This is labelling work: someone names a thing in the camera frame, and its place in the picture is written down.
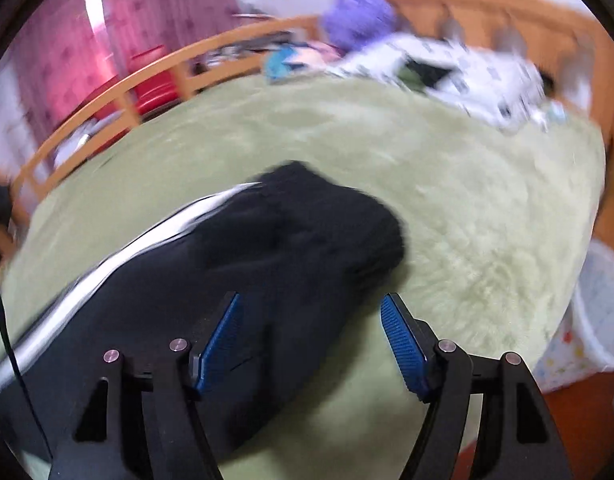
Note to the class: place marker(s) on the red storage box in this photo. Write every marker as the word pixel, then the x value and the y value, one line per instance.
pixel 157 91

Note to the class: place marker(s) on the pink patterned curtain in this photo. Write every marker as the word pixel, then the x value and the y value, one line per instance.
pixel 60 58

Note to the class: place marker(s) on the black pants with white stripe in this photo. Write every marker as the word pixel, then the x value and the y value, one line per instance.
pixel 301 253

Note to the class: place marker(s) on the white dotted laundry basket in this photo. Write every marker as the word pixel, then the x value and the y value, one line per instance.
pixel 583 344

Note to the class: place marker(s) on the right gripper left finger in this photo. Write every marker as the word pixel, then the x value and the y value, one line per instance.
pixel 138 417

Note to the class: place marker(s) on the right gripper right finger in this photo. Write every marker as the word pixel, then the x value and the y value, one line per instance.
pixel 517 436

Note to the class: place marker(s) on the teal character plush cushion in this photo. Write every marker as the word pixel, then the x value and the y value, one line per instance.
pixel 292 60

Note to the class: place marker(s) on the green fleece bed blanket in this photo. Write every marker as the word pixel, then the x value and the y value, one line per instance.
pixel 497 226

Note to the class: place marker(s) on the wooden bed frame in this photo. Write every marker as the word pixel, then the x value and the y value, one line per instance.
pixel 553 35

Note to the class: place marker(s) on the white patterned pillow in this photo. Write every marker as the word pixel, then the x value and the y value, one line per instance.
pixel 501 89

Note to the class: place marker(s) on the purple plush toy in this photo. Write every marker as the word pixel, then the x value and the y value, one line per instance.
pixel 351 25

